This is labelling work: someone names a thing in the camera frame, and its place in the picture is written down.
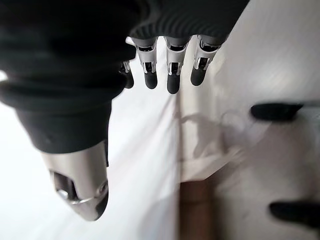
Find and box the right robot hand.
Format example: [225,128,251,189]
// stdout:
[0,0,251,223]

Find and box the white bed sheet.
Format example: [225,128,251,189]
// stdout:
[0,34,251,240]

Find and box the dark right robot foot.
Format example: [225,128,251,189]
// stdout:
[249,102,305,122]

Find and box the dark robot foot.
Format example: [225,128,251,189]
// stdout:
[249,102,305,122]
[268,198,320,227]

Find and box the dark left robot foot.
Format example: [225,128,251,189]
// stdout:
[268,198,320,227]

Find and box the brown wooden bed frame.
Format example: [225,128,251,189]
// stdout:
[179,180,216,240]

